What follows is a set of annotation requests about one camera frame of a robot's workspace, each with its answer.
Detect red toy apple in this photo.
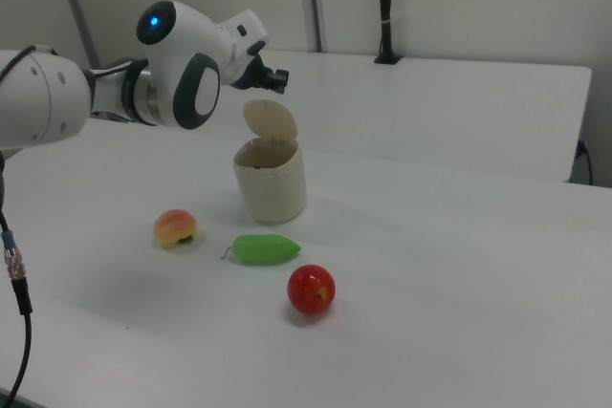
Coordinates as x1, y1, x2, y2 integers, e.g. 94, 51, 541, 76
286, 263, 338, 316

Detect green toy gourd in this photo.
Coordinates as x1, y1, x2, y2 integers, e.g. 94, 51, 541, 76
220, 233, 303, 268

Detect beige garbage bin with lid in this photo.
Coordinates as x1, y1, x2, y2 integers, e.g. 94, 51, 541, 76
231, 97, 308, 225

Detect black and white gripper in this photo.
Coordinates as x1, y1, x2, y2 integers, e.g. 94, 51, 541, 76
217, 9, 291, 96

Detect orange pink toy peach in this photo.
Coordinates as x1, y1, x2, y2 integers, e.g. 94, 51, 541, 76
152, 207, 199, 251

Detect black cable with metal connector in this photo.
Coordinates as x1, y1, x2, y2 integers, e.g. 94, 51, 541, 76
0, 149, 35, 405

